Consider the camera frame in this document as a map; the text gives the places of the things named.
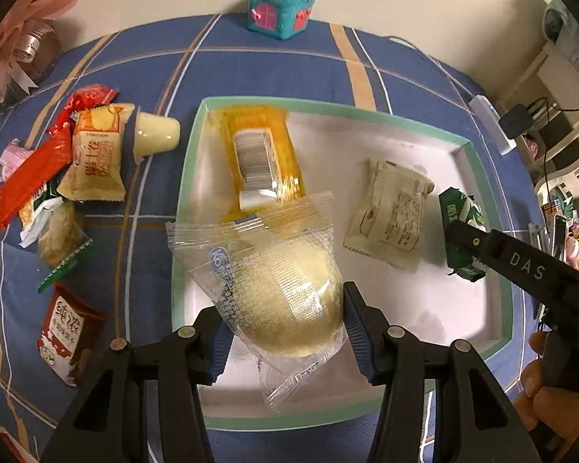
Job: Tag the cream white snack packet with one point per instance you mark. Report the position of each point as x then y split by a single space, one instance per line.
386 225

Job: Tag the pink snack packet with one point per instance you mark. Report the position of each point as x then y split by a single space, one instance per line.
13 156

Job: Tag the long red patterned packet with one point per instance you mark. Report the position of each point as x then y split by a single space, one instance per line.
43 165

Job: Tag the red white milk snack packet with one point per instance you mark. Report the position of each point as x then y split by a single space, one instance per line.
70 331

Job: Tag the green white corn snack packet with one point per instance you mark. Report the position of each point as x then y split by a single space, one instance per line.
37 211

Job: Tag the clear packet round cake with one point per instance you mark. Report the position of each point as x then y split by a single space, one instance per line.
274 280

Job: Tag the jelly pudding cup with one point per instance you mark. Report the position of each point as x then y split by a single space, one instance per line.
155 134

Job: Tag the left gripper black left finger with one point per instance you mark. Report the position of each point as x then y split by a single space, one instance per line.
107 419

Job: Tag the teal-rimmed white tray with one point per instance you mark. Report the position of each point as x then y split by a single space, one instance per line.
334 144

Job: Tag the orange yellow cake packet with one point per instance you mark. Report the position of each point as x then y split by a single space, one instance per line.
261 156

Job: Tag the blue plaid tablecloth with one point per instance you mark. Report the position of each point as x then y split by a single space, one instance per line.
170 67

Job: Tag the person's right hand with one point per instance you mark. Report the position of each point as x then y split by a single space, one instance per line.
557 408

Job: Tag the black power adapter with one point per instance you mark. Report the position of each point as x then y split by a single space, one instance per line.
516 121

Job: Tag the teal toy house box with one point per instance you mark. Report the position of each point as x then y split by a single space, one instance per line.
280 19

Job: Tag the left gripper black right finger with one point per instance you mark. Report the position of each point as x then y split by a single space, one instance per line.
474 421

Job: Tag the white power strip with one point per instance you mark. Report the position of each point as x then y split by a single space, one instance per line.
490 118

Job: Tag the pink paper flower bouquet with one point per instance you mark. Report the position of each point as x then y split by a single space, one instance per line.
12 26

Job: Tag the small red snack packet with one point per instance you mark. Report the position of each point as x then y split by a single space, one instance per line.
85 98

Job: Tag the clear green-edged cracker packet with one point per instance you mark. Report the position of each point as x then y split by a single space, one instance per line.
63 243

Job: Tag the yellow swiss roll packet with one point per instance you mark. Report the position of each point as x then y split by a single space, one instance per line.
95 171

